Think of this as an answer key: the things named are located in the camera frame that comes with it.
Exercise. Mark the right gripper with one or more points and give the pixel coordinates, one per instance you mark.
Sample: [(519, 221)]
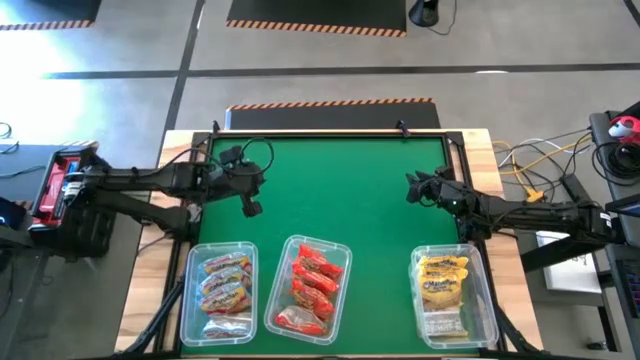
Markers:
[(452, 195)]

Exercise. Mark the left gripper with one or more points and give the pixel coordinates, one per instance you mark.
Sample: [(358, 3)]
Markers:
[(235, 180)]

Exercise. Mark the blue-edged Maruchan ramen packet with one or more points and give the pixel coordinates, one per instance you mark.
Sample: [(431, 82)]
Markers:
[(227, 262), (225, 302), (225, 281)]

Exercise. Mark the yellow Saucy Noods packet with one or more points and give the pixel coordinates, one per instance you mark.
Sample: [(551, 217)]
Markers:
[(442, 262), (444, 274)]

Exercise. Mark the red Saucy Noods packet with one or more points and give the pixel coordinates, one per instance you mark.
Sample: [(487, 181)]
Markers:
[(312, 300), (320, 262), (316, 280)]

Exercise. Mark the yellow Maruchan ramen packet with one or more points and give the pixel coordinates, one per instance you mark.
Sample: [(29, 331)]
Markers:
[(441, 292), (445, 324)]

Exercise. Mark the clear plastic bin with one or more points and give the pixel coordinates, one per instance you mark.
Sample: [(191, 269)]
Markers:
[(192, 330), (340, 320), (485, 320)]

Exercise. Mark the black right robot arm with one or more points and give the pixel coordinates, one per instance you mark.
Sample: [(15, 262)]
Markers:
[(540, 212)]

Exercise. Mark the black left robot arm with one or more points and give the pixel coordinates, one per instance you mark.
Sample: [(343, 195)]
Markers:
[(145, 177)]

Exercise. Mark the black table clamp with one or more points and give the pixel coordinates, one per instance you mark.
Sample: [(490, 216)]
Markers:
[(216, 126), (401, 127)]

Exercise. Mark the black metal bar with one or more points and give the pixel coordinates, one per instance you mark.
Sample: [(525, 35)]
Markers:
[(550, 255)]

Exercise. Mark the black lamp base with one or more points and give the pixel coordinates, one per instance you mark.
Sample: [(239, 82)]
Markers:
[(424, 12)]

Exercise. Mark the white paper sheet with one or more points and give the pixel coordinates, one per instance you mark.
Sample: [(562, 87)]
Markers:
[(570, 275)]

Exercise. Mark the black plastic crate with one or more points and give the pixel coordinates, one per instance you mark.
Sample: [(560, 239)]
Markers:
[(75, 240)]

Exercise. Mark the black side desk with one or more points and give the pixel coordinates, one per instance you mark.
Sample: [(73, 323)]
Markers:
[(600, 125)]

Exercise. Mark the red toolbox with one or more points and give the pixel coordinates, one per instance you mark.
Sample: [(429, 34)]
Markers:
[(52, 192)]

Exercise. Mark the red and white device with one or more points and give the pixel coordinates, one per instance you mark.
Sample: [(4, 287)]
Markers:
[(627, 131)]

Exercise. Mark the black device blue light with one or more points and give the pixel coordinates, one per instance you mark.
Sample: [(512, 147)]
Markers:
[(10, 212)]

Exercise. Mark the black aluminium table frame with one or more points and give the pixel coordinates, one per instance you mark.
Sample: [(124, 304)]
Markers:
[(162, 312)]

